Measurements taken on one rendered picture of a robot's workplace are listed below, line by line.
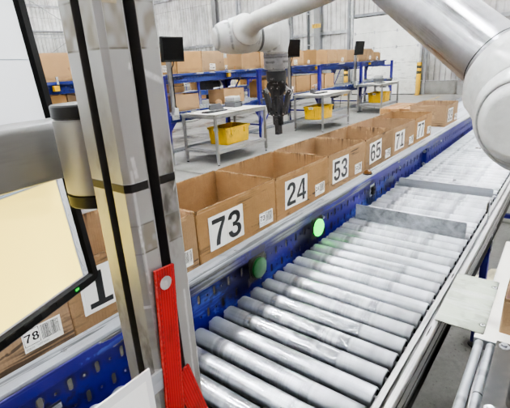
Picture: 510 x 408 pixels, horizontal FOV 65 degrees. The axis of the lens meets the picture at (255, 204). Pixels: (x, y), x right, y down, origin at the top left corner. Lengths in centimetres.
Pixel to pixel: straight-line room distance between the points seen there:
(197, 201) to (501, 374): 108
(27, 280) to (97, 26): 20
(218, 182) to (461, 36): 110
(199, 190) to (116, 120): 132
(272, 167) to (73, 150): 165
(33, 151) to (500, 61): 57
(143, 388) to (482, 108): 51
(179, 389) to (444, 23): 64
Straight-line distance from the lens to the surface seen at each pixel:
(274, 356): 108
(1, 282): 34
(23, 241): 35
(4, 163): 32
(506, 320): 123
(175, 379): 32
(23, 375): 96
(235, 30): 140
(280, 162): 188
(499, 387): 107
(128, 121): 24
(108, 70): 24
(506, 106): 59
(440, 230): 179
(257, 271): 130
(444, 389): 217
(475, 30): 72
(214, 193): 161
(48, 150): 33
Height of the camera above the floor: 143
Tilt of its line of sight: 19 degrees down
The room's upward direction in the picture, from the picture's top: 3 degrees counter-clockwise
